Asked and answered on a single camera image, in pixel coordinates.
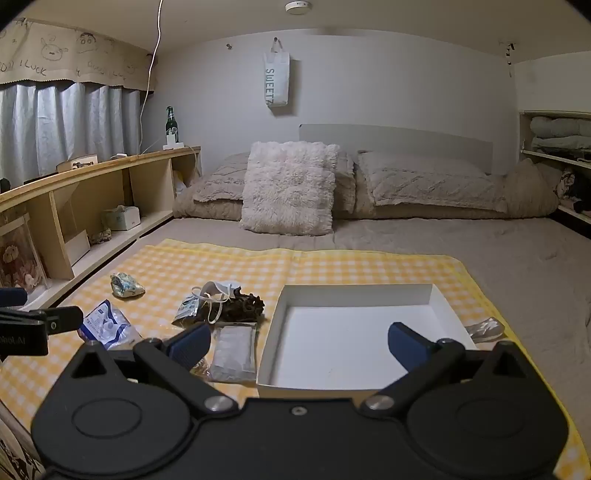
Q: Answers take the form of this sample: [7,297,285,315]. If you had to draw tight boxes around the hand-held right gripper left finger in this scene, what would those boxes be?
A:
[60,322,238,416]

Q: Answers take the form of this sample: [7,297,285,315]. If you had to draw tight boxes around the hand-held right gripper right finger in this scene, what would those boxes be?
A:
[360,322,536,415]

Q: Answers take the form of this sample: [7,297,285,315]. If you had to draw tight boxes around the small clear plastic packet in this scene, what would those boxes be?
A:
[172,295,218,328]

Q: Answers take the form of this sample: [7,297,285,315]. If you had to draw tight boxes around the grey packet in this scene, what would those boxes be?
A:
[208,322,258,383]

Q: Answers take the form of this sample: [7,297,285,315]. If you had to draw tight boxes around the blue white wet wipes pack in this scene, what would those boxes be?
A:
[78,299,146,352]

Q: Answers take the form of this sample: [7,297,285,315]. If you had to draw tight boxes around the white face mask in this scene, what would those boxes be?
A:
[191,281,241,324]

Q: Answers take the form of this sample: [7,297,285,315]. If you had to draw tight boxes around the white cardboard box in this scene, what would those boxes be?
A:
[255,284,478,400]

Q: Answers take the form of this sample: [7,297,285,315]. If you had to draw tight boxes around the bag of pastel beads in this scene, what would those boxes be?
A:
[110,272,146,300]

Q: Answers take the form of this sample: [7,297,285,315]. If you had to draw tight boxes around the framed bear picture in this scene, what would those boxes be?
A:
[0,215,49,296]

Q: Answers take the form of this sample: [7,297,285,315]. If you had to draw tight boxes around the white flat board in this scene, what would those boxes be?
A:
[65,229,90,266]

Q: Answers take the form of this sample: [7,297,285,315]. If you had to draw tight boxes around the silver foil wrapper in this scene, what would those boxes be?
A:
[464,318,505,343]

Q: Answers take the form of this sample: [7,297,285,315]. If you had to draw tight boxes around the yellow checked cloth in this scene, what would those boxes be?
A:
[0,239,579,478]

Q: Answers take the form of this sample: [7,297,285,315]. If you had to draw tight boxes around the tissue box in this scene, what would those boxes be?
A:
[102,205,140,230]

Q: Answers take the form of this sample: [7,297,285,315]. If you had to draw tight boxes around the person's printed clothing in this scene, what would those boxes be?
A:
[0,415,44,480]

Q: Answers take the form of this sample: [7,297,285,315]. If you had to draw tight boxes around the small tan box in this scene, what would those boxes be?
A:
[56,154,99,172]

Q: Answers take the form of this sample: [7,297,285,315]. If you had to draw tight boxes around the wooden shelf unit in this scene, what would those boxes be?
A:
[0,147,202,315]

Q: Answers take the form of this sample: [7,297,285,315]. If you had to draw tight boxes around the beige quilted pillow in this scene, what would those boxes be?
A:
[193,151,356,217]
[355,150,509,214]

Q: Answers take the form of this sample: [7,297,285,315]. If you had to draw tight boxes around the grey curtain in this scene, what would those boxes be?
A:
[0,80,141,190]

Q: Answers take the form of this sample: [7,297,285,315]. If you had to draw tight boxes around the cream fluffy pillow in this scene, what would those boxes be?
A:
[239,141,340,237]

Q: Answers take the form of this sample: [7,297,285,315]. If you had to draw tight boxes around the grey headboard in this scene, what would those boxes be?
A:
[298,123,495,176]

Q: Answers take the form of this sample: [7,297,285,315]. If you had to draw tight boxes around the black and white clothes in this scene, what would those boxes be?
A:
[558,168,591,210]

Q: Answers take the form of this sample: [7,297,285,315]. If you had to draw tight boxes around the beige valance with drawings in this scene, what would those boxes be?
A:
[0,17,158,88]

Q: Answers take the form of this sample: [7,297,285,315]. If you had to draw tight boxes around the folded grey blanket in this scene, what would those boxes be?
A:
[529,116,591,139]
[531,136,591,154]

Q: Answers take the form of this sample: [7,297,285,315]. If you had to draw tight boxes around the white tote bag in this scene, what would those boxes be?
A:
[263,38,291,116]

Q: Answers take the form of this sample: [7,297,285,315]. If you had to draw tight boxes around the white wall shelf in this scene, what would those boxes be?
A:
[518,111,591,227]

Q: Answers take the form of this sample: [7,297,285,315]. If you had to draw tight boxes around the white hanging cable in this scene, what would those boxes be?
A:
[139,0,164,155]

